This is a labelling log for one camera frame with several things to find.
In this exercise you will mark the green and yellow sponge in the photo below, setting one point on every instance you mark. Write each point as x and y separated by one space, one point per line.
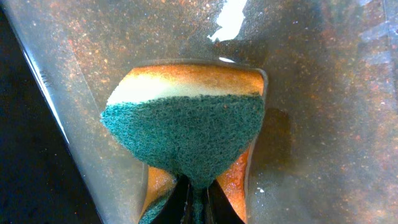
195 120

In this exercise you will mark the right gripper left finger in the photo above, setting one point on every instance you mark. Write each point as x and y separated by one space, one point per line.
177 208

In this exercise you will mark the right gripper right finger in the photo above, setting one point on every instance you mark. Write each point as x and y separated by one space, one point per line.
218 208

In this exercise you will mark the black water tray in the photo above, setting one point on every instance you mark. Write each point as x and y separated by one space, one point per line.
328 153

